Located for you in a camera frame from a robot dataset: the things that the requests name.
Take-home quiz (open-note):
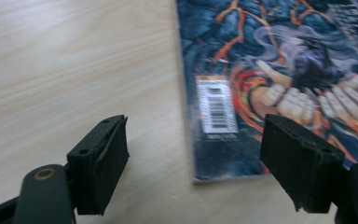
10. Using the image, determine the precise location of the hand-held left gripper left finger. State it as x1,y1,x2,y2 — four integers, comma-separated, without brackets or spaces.
66,114,131,217

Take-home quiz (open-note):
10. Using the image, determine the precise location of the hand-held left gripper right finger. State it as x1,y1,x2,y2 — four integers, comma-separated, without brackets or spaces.
259,113,346,215

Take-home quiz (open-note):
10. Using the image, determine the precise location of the blue illustrated magazine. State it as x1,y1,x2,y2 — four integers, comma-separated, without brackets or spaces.
174,0,358,184

